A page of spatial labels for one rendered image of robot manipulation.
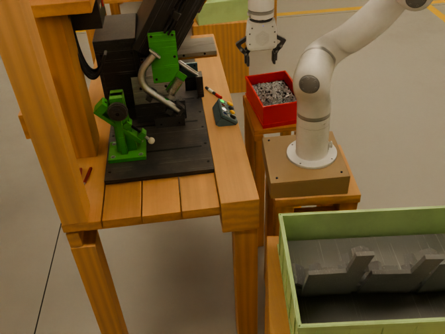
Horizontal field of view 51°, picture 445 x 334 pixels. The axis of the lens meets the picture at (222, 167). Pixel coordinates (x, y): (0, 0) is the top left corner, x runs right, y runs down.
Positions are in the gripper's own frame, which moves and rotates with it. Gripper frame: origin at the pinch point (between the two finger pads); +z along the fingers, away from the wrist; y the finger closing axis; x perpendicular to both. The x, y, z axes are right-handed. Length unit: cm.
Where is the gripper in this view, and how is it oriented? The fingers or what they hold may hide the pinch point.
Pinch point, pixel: (260, 61)
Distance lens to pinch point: 166.3
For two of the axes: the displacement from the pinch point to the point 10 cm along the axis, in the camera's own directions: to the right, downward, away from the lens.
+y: 9.9, -1.1, 0.7
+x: -1.2, -6.1, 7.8
